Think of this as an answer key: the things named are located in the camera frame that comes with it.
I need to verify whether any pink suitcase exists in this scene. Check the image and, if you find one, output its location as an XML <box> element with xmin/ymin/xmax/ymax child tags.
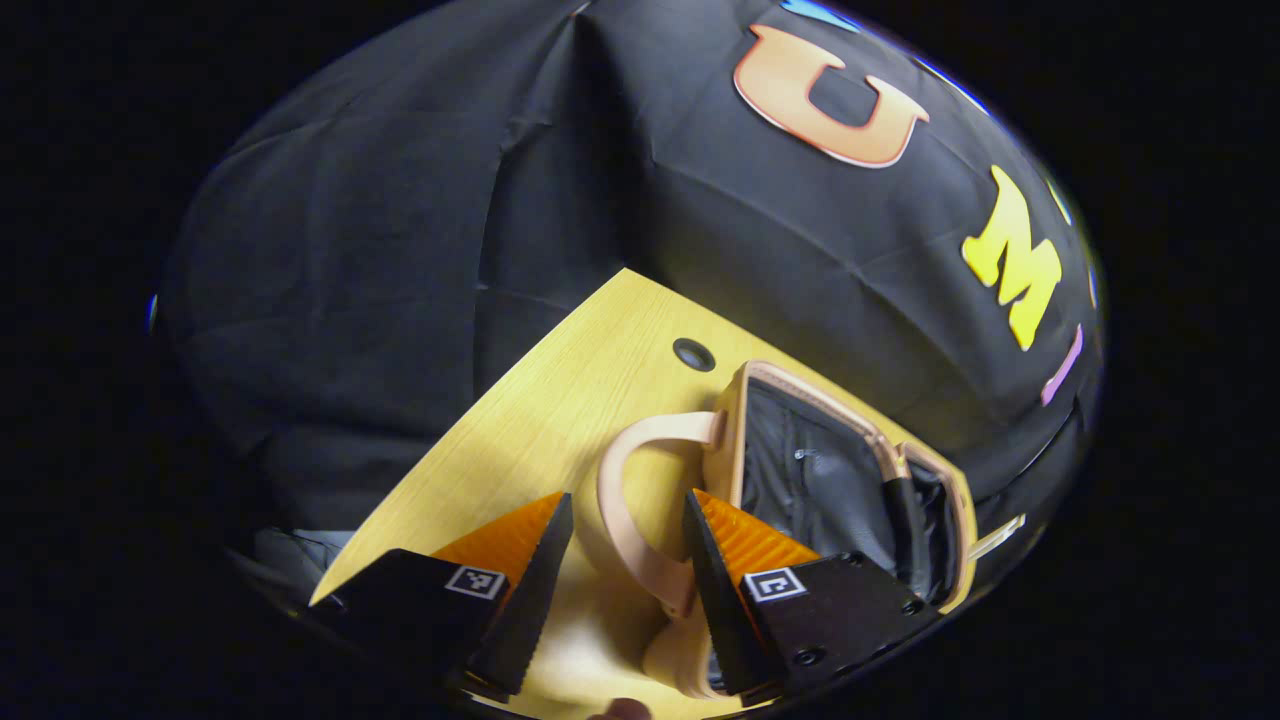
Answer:
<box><xmin>598</xmin><ymin>360</ymin><xmax>979</xmax><ymax>701</ymax></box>

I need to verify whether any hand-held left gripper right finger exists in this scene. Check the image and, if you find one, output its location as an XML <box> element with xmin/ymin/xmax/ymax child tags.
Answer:
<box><xmin>682</xmin><ymin>488</ymin><xmax>943</xmax><ymax>706</ymax></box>

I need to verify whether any grey cloth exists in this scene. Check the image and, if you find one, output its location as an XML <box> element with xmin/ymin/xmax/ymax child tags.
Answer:
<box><xmin>245</xmin><ymin>527</ymin><xmax>351</xmax><ymax>601</ymax></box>

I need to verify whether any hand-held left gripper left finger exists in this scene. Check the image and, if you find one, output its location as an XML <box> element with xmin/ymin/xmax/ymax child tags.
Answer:
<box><xmin>305</xmin><ymin>490</ymin><xmax>576</xmax><ymax>701</ymax></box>

